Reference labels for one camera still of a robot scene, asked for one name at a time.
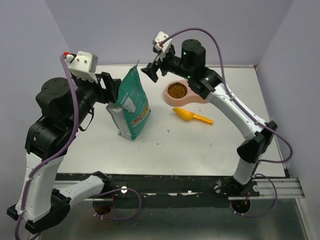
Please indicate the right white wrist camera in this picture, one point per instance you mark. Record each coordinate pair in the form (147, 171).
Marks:
(162, 46)

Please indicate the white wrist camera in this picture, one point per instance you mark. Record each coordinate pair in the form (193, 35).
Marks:
(82, 65)
(162, 46)

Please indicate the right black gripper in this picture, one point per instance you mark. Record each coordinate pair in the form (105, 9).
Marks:
(150, 71)

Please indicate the yellow plastic scoop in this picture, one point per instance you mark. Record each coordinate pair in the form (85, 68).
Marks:
(189, 116)

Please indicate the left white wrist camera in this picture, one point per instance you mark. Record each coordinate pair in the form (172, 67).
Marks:
(82, 65)

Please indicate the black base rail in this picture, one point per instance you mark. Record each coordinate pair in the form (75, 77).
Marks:
(174, 191)

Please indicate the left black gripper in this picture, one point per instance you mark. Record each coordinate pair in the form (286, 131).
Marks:
(110, 93)

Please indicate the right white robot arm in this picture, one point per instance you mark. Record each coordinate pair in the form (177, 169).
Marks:
(208, 84)

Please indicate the teal dog food bag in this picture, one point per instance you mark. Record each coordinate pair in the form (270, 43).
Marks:
(131, 110)

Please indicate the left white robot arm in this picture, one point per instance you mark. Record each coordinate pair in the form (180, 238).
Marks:
(41, 205)

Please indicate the pink double pet bowl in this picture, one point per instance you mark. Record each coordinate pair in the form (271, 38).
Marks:
(191, 96)

